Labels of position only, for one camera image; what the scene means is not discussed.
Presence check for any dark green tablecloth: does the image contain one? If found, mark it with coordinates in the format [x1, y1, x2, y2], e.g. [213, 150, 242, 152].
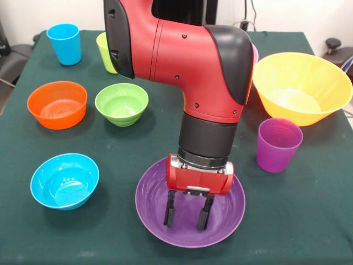
[0, 29, 353, 265]

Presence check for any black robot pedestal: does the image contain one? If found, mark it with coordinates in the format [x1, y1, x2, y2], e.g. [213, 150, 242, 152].
[151, 0, 218, 27]

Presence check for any purple plastic cup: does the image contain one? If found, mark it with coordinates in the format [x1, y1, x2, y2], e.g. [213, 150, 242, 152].
[256, 118, 304, 174]

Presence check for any black hanging cable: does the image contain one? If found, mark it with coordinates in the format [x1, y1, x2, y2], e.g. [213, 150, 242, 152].
[250, 0, 259, 31]

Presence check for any black chair armrest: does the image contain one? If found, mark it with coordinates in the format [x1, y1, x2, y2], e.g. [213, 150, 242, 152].
[324, 38, 353, 75]

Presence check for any blue plastic cup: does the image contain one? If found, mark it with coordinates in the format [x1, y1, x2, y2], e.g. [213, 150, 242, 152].
[46, 23, 82, 66]

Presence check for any yellow plastic bowl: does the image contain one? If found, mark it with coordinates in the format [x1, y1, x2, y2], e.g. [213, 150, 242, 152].
[251, 52, 353, 128]

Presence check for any blue plastic bowl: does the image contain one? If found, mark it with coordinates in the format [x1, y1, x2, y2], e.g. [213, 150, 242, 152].
[30, 153, 100, 211]

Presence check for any green plastic bowl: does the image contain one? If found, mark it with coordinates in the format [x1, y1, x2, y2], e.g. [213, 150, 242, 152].
[94, 83, 149, 128]

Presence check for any purple plastic bowl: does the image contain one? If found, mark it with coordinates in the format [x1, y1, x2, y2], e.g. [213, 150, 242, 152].
[135, 157, 246, 248]

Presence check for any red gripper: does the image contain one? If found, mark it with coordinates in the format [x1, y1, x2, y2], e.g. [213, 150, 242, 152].
[163, 153, 235, 231]

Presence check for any orange plastic bowl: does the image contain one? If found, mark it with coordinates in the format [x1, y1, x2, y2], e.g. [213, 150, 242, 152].
[26, 80, 88, 130]

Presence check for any grey chair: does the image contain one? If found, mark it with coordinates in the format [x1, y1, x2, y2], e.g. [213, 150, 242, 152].
[0, 20, 36, 89]

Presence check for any lime green plastic cup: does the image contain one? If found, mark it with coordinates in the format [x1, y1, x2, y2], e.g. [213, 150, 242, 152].
[95, 31, 119, 75]

